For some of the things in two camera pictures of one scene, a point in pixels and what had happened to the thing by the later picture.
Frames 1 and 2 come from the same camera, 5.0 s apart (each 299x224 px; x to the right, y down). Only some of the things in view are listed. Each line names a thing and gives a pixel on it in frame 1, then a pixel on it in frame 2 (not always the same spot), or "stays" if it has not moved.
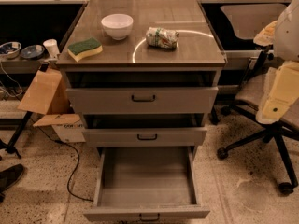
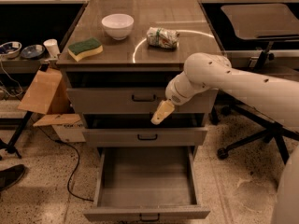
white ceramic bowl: x=118 y=25 stays
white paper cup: x=51 y=47 stays
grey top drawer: x=142 y=100 stays
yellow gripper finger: x=283 y=91 → x=163 y=111
